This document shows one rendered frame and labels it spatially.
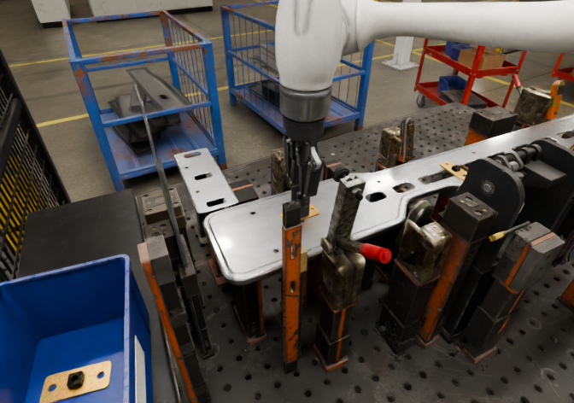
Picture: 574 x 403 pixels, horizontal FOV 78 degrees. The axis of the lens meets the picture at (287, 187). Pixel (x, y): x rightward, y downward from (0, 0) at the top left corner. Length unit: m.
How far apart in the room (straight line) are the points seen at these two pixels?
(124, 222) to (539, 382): 0.99
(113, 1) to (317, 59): 7.90
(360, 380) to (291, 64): 0.70
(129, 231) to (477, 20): 0.71
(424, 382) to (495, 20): 0.74
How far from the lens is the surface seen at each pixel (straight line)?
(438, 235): 0.72
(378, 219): 0.83
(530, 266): 0.79
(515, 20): 0.61
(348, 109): 3.40
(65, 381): 0.62
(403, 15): 0.70
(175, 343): 0.63
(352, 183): 0.55
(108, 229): 0.82
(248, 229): 0.78
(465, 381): 1.00
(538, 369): 1.10
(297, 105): 0.60
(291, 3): 0.57
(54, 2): 8.30
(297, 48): 0.57
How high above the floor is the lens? 1.53
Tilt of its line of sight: 37 degrees down
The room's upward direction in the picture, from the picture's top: straight up
